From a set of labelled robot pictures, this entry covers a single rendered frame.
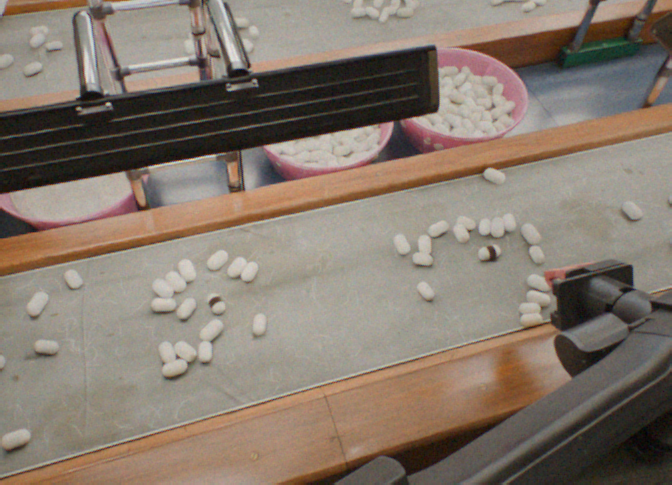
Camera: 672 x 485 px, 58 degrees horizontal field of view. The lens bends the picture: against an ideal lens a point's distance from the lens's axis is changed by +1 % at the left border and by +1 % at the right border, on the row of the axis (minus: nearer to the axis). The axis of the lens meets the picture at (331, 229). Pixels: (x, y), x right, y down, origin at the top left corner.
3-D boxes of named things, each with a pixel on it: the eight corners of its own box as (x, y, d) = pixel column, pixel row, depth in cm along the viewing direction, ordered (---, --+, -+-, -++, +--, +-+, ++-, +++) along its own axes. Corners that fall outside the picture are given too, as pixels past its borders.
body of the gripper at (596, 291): (548, 278, 72) (590, 298, 65) (622, 259, 74) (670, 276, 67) (551, 328, 74) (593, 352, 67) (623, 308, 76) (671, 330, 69)
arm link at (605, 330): (753, 379, 57) (725, 293, 56) (650, 432, 55) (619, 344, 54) (657, 350, 68) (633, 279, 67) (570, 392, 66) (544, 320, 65)
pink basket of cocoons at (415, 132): (537, 159, 121) (554, 123, 113) (414, 185, 115) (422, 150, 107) (478, 75, 136) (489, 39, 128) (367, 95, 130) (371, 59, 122)
